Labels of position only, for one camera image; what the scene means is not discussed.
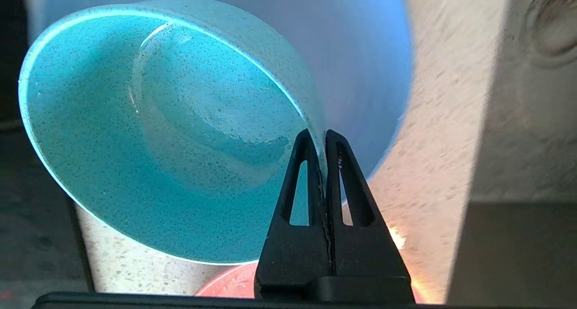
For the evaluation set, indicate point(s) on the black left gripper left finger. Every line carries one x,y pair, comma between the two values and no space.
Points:
293,259

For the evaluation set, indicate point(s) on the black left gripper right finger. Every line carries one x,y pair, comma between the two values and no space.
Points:
365,264

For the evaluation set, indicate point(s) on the blue-grey plate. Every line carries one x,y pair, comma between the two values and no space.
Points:
360,52

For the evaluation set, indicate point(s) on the teal bowl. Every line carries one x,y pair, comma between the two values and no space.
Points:
112,142

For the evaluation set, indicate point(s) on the stainless steel sink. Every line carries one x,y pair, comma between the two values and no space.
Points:
518,164

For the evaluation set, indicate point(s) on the pink plate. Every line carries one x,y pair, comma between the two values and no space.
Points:
230,284

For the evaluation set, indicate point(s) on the round metal drain strainer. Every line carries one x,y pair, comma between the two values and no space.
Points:
556,25

